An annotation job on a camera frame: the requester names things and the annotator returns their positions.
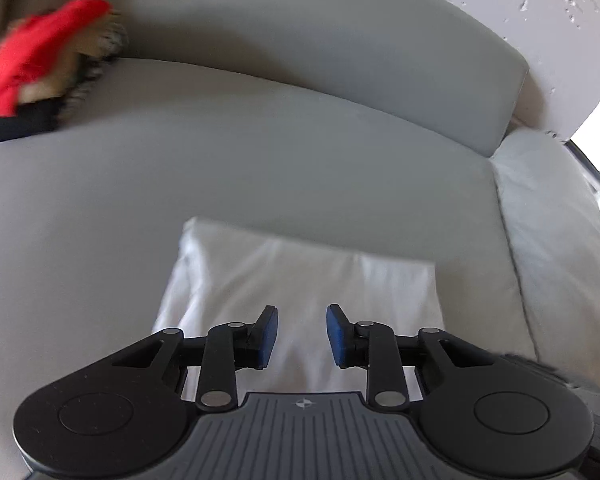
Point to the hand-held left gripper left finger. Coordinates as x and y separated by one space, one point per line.
269 332

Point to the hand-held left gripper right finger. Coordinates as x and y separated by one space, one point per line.
335 332

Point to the light grey printed t-shirt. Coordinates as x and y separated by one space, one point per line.
300 270

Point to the stack of folded clothes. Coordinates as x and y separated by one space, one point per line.
92 40
25 122

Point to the grey sofa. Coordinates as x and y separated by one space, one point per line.
230 170

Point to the light grey sofa cushion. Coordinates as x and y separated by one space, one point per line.
550 240

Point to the red garment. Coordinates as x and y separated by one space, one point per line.
35 50

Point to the dark window frame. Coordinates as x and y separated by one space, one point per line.
587 157

